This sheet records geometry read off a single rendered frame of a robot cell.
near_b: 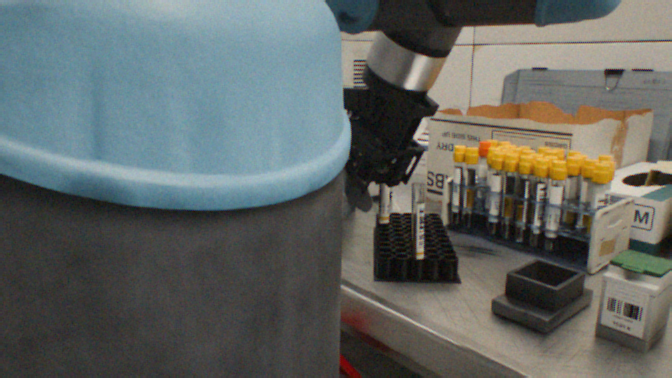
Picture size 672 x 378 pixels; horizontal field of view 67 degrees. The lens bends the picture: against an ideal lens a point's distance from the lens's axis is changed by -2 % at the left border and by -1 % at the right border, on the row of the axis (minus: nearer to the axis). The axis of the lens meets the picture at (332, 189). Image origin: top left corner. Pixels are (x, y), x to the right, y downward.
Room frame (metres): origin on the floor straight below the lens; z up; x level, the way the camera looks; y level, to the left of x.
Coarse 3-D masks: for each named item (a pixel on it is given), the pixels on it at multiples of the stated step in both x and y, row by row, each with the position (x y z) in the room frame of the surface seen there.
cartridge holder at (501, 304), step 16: (512, 272) 0.44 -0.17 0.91; (528, 272) 0.46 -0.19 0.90; (544, 272) 0.46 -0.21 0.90; (560, 272) 0.45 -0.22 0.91; (576, 272) 0.44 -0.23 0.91; (512, 288) 0.43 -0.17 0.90; (528, 288) 0.42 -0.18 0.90; (544, 288) 0.41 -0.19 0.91; (560, 288) 0.41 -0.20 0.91; (576, 288) 0.43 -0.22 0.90; (496, 304) 0.43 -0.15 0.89; (512, 304) 0.42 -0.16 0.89; (528, 304) 0.42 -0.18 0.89; (544, 304) 0.41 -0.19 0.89; (560, 304) 0.41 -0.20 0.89; (576, 304) 0.42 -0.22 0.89; (528, 320) 0.40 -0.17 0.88; (544, 320) 0.39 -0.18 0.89; (560, 320) 0.41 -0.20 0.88
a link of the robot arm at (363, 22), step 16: (336, 0) 0.39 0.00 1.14; (352, 0) 0.38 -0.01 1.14; (368, 0) 0.38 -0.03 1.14; (384, 0) 0.39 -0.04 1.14; (400, 0) 0.38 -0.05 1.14; (416, 0) 0.37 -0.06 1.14; (336, 16) 0.39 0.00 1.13; (352, 16) 0.38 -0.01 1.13; (368, 16) 0.39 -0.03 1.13; (384, 16) 0.40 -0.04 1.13; (400, 16) 0.39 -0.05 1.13; (416, 16) 0.38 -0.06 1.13; (432, 16) 0.37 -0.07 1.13; (352, 32) 0.41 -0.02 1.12
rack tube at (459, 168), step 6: (456, 162) 0.66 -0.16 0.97; (456, 168) 0.66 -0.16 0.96; (462, 168) 0.66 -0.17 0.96; (456, 174) 0.66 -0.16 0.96; (462, 174) 0.66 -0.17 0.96; (456, 180) 0.66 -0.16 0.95; (462, 180) 0.66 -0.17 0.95; (456, 186) 0.66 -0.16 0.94; (456, 192) 0.66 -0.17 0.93; (462, 192) 0.66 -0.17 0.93; (456, 198) 0.66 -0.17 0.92; (462, 198) 0.66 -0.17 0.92; (456, 204) 0.66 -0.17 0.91; (462, 204) 0.66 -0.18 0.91; (456, 210) 0.66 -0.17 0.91; (456, 216) 0.66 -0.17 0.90; (456, 222) 0.66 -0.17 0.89
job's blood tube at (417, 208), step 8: (416, 184) 0.51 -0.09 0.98; (424, 184) 0.51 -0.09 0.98; (416, 192) 0.50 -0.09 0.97; (416, 200) 0.50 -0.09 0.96; (416, 208) 0.50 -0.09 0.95; (416, 216) 0.50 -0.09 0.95; (416, 224) 0.50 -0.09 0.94; (416, 232) 0.50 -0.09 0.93; (416, 240) 0.50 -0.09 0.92; (416, 248) 0.50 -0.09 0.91; (416, 256) 0.50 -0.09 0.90
